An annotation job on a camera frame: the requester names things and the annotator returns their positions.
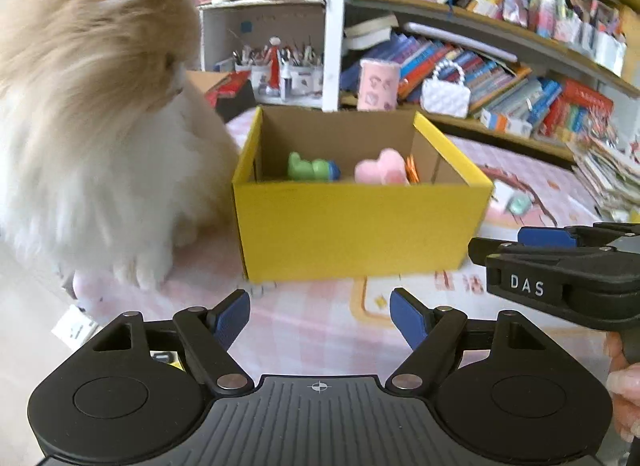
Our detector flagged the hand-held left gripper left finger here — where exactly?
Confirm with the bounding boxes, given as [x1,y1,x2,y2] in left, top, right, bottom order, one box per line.
[90,288,256,397]

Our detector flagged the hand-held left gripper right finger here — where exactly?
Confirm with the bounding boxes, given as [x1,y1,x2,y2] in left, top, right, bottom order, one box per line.
[385,287,549,395]

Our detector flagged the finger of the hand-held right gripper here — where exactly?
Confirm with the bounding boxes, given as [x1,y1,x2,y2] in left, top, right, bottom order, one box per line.
[517,222,640,248]
[467,237,617,267]

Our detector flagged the yellow cardboard box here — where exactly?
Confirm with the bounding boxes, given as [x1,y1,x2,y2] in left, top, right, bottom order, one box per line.
[231,105,495,283]

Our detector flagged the pink plush toy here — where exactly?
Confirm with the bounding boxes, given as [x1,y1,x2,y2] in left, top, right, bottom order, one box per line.
[354,148,411,186]

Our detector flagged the green toy figure blue hat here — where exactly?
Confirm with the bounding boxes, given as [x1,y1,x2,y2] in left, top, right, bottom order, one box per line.
[287,152,342,182]

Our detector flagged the person's right hand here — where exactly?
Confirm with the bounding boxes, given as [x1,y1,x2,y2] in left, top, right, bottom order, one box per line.
[603,333,640,443]

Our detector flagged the pink cartoon desk mat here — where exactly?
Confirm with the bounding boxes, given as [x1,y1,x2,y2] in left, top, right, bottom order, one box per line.
[65,108,618,389]

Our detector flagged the stack of papers and booklets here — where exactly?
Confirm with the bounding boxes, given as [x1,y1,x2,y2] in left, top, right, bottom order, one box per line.
[569,137,640,223]

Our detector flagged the orange white carton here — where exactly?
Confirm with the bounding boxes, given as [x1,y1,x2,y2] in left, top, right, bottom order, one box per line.
[479,110,534,139]

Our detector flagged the upright red dictionary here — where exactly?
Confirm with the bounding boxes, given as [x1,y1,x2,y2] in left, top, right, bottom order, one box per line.
[541,96,576,141]

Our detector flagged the flat red dictionary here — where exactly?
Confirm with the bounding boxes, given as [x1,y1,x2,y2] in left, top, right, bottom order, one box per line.
[561,76,616,110]

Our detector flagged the white quilted pearl handbag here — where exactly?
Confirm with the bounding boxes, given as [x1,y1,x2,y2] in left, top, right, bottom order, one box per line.
[420,60,472,119]

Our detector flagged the white paper card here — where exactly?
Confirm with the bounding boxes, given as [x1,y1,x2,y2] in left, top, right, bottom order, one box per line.
[50,305,99,347]

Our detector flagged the pink cartoon pen cup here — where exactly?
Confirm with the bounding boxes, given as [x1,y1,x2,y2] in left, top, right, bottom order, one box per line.
[357,58,403,112]

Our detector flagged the white rolled paper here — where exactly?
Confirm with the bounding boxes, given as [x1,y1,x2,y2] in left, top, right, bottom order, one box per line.
[402,20,519,65]

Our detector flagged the red booklet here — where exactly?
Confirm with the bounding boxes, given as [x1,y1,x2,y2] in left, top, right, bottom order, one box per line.
[204,70,252,109]

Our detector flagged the fluffy cream white cat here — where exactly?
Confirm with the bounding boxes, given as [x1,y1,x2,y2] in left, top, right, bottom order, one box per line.
[0,0,242,293]

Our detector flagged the white pen holders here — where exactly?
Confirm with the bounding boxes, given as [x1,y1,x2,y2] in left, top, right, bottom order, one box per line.
[234,44,324,97]

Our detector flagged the red tassel doll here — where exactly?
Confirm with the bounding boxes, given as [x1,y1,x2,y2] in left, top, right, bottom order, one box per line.
[267,36,282,97]

